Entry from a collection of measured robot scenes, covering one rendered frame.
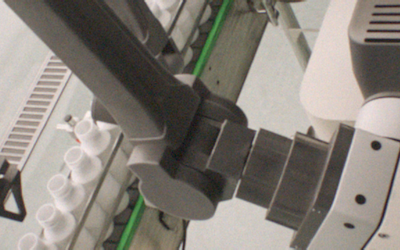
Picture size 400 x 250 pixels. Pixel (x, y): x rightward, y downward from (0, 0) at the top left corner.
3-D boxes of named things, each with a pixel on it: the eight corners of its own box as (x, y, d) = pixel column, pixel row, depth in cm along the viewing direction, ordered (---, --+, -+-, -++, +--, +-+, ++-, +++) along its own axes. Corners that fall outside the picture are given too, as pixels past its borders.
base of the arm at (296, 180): (357, 123, 78) (326, 180, 88) (271, 92, 78) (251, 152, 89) (331, 207, 73) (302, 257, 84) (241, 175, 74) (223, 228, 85)
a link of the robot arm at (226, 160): (255, 185, 78) (273, 136, 80) (148, 146, 78) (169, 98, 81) (239, 225, 86) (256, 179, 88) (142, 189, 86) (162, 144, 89)
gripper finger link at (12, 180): (26, 242, 112) (-14, 204, 105) (-15, 235, 116) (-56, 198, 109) (48, 198, 115) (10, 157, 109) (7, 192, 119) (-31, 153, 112)
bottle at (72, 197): (80, 233, 162) (35, 186, 150) (104, 211, 163) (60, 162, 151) (97, 251, 158) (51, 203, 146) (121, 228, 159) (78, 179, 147)
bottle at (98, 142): (121, 161, 169) (80, 110, 157) (144, 168, 166) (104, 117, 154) (105, 186, 167) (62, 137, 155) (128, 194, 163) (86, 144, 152)
